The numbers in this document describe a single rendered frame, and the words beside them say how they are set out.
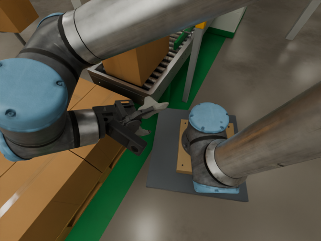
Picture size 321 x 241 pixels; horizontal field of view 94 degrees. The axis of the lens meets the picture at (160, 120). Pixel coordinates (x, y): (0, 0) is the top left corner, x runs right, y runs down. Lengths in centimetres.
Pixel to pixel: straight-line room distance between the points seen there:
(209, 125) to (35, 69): 50
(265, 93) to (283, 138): 223
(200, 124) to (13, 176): 122
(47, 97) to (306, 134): 38
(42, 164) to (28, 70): 109
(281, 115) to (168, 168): 61
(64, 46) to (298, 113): 40
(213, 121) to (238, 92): 181
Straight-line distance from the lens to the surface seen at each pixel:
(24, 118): 25
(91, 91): 153
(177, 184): 83
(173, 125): 94
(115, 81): 145
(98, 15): 28
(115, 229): 161
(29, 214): 126
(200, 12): 25
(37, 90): 26
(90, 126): 38
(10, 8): 259
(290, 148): 35
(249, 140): 39
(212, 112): 61
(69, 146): 39
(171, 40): 207
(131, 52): 124
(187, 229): 158
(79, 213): 169
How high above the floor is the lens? 156
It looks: 58 degrees down
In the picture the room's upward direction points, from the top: straight up
